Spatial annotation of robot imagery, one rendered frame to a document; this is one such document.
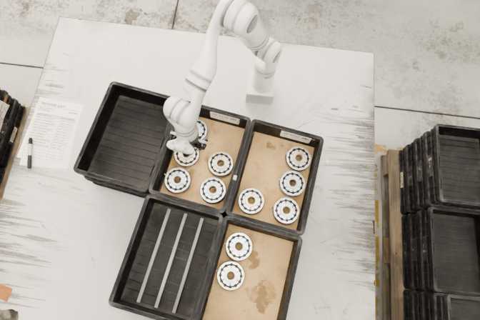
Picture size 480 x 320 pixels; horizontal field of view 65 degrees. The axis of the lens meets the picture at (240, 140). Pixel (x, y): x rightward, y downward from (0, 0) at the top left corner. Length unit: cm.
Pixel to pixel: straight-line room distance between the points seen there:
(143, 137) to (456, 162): 157
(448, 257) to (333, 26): 172
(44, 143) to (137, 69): 54
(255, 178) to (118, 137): 59
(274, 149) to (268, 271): 48
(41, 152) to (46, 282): 55
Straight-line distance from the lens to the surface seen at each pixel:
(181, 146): 124
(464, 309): 216
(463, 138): 233
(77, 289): 175
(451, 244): 228
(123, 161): 163
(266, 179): 156
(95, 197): 176
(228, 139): 160
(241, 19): 106
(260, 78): 161
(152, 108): 168
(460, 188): 223
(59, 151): 187
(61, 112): 194
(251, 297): 152
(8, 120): 256
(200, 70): 108
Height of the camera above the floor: 234
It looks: 71 degrees down
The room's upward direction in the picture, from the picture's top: 6 degrees clockwise
